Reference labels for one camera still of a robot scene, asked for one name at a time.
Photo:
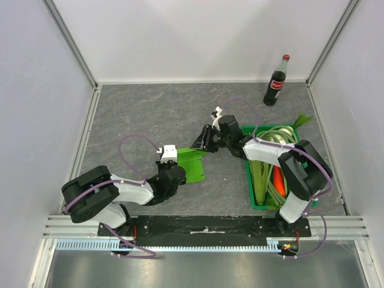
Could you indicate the green paper box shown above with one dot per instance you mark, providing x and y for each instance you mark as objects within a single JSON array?
[{"x": 191, "y": 161}]

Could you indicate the green long beans bundle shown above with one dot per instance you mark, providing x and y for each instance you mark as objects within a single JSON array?
[{"x": 260, "y": 177}]

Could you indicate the grey cable duct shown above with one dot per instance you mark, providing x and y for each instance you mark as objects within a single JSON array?
[{"x": 116, "y": 245}]

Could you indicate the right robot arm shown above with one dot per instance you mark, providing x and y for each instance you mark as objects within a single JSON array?
[{"x": 305, "y": 171}]

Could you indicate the green plastic tray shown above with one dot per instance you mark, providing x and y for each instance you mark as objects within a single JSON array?
[{"x": 248, "y": 130}]

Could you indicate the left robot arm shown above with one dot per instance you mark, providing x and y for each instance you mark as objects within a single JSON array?
[{"x": 99, "y": 195}]

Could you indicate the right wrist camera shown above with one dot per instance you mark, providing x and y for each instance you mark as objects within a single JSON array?
[{"x": 216, "y": 115}]

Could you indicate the cola glass bottle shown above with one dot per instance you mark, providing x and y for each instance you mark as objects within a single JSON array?
[{"x": 276, "y": 82}]

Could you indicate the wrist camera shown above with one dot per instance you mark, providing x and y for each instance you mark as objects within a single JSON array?
[
  {"x": 168, "y": 153},
  {"x": 216, "y": 115}
]

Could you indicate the orange carrot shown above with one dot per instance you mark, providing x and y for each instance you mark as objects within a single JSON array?
[{"x": 278, "y": 181}]

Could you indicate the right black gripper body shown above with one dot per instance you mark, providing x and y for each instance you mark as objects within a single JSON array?
[{"x": 207, "y": 138}]

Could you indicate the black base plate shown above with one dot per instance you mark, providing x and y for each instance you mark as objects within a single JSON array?
[{"x": 209, "y": 230}]

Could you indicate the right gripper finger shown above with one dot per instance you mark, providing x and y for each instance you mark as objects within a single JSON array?
[
  {"x": 199, "y": 143},
  {"x": 206, "y": 133}
]

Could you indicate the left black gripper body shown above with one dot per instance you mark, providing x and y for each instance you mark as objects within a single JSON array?
[{"x": 162, "y": 167}]

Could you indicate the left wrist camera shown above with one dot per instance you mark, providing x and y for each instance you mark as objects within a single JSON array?
[{"x": 168, "y": 153}]

